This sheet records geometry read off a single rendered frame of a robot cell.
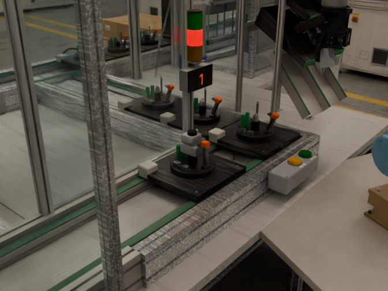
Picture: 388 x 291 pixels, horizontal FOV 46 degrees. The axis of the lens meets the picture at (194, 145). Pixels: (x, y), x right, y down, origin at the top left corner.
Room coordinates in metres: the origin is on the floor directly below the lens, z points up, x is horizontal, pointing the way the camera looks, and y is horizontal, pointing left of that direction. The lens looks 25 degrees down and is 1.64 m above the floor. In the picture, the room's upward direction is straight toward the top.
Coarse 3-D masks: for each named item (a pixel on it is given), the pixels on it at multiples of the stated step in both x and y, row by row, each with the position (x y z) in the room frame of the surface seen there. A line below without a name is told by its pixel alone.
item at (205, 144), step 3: (204, 141) 1.22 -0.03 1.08; (207, 141) 1.22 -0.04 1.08; (198, 144) 1.23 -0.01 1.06; (201, 144) 1.22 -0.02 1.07; (204, 144) 1.21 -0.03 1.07; (207, 144) 1.21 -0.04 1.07; (204, 147) 1.21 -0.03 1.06; (207, 147) 1.21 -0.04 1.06; (204, 150) 1.21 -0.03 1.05; (207, 150) 1.22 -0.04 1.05; (204, 153) 1.21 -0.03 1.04; (207, 153) 1.22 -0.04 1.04; (204, 156) 1.21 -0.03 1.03; (207, 156) 1.22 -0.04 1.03; (204, 159) 1.21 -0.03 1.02; (207, 159) 1.22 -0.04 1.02; (204, 162) 1.21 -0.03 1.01; (207, 162) 1.21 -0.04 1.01
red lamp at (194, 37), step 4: (188, 32) 1.43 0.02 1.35; (192, 32) 1.42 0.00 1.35; (196, 32) 1.42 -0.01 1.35; (200, 32) 1.42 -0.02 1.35; (188, 36) 1.43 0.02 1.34; (192, 36) 1.42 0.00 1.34; (196, 36) 1.42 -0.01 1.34; (200, 36) 1.42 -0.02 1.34; (188, 40) 1.43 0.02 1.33; (192, 40) 1.42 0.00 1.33; (196, 40) 1.42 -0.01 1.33; (200, 40) 1.42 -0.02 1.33; (188, 44) 1.43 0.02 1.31; (192, 44) 1.42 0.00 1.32; (196, 44) 1.42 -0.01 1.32; (200, 44) 1.42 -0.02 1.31
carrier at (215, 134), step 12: (240, 120) 1.64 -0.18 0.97; (252, 120) 1.51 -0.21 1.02; (216, 132) 1.48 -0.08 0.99; (228, 132) 1.53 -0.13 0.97; (240, 132) 1.48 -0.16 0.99; (252, 132) 1.45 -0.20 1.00; (264, 132) 1.47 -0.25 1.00; (276, 132) 1.53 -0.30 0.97; (288, 132) 1.53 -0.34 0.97; (228, 144) 1.43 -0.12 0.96; (240, 144) 1.42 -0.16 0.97; (252, 144) 1.42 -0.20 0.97; (264, 144) 1.42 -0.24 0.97; (276, 144) 1.42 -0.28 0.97; (264, 156) 1.34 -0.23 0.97
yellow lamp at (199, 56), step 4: (188, 48) 1.43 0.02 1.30; (192, 48) 1.42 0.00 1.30; (196, 48) 1.42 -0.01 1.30; (200, 48) 1.42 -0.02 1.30; (188, 52) 1.43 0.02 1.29; (192, 52) 1.42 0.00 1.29; (196, 52) 1.42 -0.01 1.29; (200, 52) 1.42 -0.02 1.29; (188, 56) 1.43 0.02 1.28; (192, 56) 1.42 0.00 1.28; (196, 56) 1.42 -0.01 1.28; (200, 56) 1.42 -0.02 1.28; (188, 60) 1.43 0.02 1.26; (192, 60) 1.42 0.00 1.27; (196, 60) 1.42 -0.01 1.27; (200, 60) 1.42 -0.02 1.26
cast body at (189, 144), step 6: (186, 132) 1.26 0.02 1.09; (192, 132) 1.24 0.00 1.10; (186, 138) 1.24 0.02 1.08; (192, 138) 1.22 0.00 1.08; (198, 138) 1.24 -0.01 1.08; (180, 144) 1.25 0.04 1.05; (186, 144) 1.24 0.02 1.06; (192, 144) 1.22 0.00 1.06; (180, 150) 1.25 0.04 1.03; (186, 150) 1.24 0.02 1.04; (192, 150) 1.22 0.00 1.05; (198, 150) 1.22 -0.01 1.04
